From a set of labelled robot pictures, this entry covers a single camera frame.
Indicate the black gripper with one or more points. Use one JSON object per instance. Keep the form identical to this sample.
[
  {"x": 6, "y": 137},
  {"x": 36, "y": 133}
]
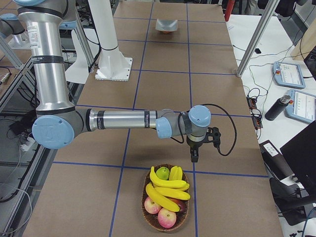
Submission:
[{"x": 193, "y": 143}]

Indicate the curved pale yellow banana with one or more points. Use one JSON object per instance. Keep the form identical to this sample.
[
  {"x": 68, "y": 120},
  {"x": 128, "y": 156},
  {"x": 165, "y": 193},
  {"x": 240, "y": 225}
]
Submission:
[{"x": 165, "y": 183}]

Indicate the long yellow banana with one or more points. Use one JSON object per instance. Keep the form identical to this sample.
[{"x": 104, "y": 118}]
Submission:
[{"x": 160, "y": 199}]

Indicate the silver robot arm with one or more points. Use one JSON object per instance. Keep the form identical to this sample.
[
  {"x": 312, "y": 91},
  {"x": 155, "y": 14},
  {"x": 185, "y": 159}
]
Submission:
[
  {"x": 59, "y": 121},
  {"x": 12, "y": 30}
]

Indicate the brown wicker basket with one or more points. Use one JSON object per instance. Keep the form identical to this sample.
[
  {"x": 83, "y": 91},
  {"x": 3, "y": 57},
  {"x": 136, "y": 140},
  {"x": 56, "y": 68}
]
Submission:
[{"x": 152, "y": 219}]

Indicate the grey square plate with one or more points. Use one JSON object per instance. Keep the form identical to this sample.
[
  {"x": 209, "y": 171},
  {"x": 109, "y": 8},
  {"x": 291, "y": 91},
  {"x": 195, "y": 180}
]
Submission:
[{"x": 166, "y": 26}]

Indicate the green pear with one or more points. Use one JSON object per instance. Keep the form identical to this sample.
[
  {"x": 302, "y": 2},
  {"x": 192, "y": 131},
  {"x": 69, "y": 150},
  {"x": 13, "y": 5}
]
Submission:
[{"x": 163, "y": 173}]

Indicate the middle yellow banana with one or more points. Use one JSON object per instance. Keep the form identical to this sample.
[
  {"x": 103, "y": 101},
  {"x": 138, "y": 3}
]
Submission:
[{"x": 176, "y": 193}]

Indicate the red mango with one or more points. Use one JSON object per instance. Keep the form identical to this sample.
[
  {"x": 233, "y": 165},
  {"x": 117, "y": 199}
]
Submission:
[{"x": 180, "y": 203}]

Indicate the orange circuit board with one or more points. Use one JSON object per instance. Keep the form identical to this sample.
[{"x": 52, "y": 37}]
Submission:
[{"x": 255, "y": 113}]

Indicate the pink apple left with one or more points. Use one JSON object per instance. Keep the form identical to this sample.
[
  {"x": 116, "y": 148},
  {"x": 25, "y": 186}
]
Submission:
[{"x": 151, "y": 206}]

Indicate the pink apple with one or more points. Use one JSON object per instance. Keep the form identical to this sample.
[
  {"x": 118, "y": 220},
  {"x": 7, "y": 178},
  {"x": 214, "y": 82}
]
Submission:
[
  {"x": 166, "y": 218},
  {"x": 151, "y": 206}
]

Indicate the pink apple front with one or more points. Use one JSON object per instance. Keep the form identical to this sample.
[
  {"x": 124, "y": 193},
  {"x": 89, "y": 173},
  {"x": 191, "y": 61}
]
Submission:
[{"x": 166, "y": 218}]

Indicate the grey white control box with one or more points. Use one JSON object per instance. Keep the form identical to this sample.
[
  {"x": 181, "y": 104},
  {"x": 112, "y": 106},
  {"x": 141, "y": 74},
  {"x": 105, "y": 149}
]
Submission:
[{"x": 275, "y": 160}]

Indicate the black water bottle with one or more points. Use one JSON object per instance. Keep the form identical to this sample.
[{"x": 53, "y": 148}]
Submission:
[{"x": 278, "y": 107}]

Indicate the black monitor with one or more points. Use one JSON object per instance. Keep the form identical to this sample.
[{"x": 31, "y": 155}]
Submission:
[{"x": 300, "y": 155}]

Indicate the near teach pendant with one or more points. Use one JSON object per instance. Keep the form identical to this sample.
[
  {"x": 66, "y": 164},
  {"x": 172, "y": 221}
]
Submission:
[{"x": 303, "y": 107}]

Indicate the teach pendant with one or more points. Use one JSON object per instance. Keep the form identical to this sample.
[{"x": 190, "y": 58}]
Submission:
[
  {"x": 303, "y": 107},
  {"x": 288, "y": 75}
]

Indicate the far teach pendant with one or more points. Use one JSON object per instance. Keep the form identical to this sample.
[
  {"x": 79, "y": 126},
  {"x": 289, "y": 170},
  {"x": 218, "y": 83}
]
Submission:
[{"x": 288, "y": 75}]

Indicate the red fire extinguisher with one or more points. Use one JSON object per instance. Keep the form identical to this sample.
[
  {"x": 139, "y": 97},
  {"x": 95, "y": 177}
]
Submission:
[{"x": 229, "y": 8}]

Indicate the white power strip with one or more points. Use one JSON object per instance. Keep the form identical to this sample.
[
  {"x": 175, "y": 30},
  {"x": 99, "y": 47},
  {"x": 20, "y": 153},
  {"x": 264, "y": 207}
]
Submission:
[{"x": 27, "y": 145}]

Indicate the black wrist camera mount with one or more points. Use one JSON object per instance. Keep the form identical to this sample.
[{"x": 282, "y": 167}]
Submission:
[{"x": 213, "y": 136}]

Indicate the white pedestal column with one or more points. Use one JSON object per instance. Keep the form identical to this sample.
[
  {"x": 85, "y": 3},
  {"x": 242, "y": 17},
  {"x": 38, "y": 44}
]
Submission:
[{"x": 112, "y": 63}]

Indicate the aluminium frame post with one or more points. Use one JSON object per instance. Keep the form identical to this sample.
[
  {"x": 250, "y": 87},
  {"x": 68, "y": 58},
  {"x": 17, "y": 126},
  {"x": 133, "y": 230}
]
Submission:
[{"x": 263, "y": 22}]

